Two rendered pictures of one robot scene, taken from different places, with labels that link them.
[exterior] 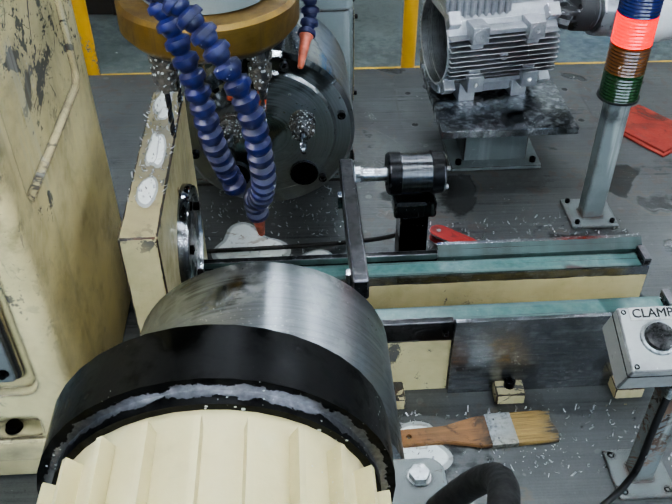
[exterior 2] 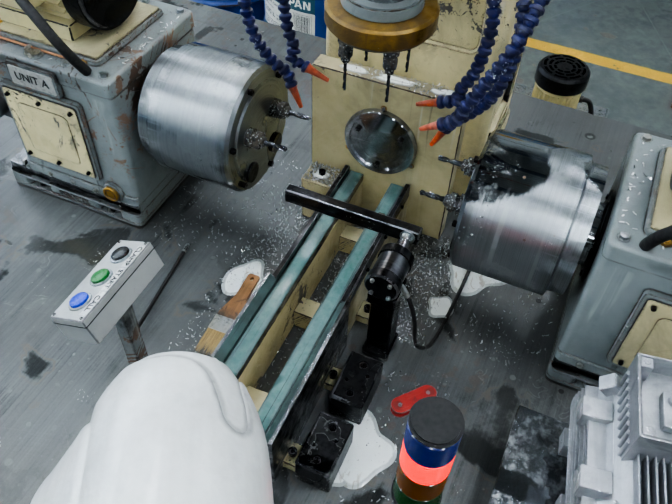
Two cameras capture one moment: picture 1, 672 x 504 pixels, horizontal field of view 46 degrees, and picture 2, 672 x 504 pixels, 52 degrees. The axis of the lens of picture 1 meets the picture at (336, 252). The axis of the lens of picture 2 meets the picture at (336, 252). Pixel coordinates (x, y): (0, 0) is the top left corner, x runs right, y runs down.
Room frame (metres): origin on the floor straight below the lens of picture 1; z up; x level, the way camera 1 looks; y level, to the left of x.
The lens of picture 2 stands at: (1.15, -0.81, 1.88)
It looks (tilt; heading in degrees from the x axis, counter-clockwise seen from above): 48 degrees down; 115
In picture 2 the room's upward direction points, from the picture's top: 2 degrees clockwise
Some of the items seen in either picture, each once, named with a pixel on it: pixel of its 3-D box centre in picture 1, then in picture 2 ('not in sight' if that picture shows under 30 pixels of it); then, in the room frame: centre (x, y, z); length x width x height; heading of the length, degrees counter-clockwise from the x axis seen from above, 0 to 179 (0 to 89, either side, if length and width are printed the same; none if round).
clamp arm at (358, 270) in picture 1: (353, 222); (351, 214); (0.80, -0.02, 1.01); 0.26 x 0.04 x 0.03; 3
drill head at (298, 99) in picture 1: (268, 92); (540, 217); (1.10, 0.10, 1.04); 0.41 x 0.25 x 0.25; 3
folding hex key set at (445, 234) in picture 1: (453, 240); (413, 401); (1.02, -0.19, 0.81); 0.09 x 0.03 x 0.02; 53
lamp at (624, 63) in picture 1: (627, 55); (423, 469); (1.10, -0.44, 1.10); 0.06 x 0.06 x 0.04
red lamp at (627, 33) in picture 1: (634, 27); (427, 452); (1.10, -0.44, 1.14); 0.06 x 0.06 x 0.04
